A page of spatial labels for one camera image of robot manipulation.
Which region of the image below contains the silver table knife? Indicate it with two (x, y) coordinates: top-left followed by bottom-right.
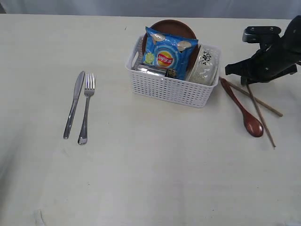
(63, 71), (85, 139)

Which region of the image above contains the red-brown wooden spoon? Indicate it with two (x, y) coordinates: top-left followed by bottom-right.
(220, 78), (264, 137)

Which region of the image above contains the blue chips bag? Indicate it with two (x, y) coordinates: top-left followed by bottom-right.
(143, 27), (198, 80)

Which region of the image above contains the shiny steel cup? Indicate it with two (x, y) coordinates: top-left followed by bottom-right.
(136, 64), (167, 77)

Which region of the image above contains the white patterned ceramic bowl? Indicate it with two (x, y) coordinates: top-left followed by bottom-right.
(186, 44), (220, 86)

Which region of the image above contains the brown wooden chopstick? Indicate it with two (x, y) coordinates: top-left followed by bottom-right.
(228, 82), (284, 117)
(246, 84), (276, 149)

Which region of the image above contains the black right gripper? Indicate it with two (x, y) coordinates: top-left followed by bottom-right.
(225, 45), (298, 85)

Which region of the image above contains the silver fork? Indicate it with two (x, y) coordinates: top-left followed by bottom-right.
(78, 73), (95, 145)

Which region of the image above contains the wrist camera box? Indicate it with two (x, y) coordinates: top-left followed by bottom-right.
(242, 26), (281, 43)

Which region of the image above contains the brown round plate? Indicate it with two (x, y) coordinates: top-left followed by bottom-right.
(151, 19), (199, 72)

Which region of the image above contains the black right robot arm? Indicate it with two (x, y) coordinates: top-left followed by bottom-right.
(225, 16), (301, 86)

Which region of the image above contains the white perforated plastic basket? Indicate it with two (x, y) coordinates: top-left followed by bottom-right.
(126, 36), (221, 108)

